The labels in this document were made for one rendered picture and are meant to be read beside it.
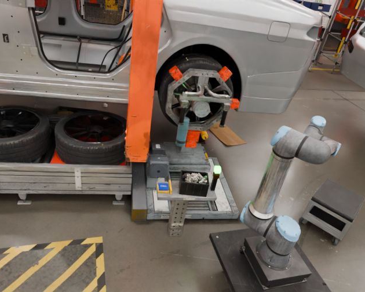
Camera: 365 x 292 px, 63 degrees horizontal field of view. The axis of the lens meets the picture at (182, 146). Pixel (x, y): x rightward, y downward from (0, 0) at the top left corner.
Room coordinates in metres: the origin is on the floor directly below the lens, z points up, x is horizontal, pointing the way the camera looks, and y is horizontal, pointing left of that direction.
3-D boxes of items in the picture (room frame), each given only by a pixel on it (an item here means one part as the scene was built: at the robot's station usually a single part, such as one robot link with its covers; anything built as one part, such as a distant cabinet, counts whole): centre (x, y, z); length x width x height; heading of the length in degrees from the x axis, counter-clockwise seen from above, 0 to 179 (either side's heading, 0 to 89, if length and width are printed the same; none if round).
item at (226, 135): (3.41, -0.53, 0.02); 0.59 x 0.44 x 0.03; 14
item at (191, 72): (2.36, -0.07, 0.85); 0.54 x 0.07 x 0.54; 104
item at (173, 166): (2.53, -0.03, 0.13); 0.50 x 0.36 x 0.10; 104
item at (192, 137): (2.40, -0.06, 0.48); 0.16 x 0.12 x 0.17; 14
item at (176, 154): (2.53, -0.03, 0.32); 0.40 x 0.30 x 0.28; 104
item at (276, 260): (1.27, -0.68, 0.45); 0.19 x 0.19 x 0.10
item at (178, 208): (1.66, -0.05, 0.21); 0.10 x 0.10 x 0.42; 14
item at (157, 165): (2.20, 0.21, 0.26); 0.42 x 0.18 x 0.35; 14
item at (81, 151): (2.22, 0.78, 0.39); 0.66 x 0.66 x 0.24
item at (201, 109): (2.29, -0.08, 0.85); 0.21 x 0.14 x 0.14; 14
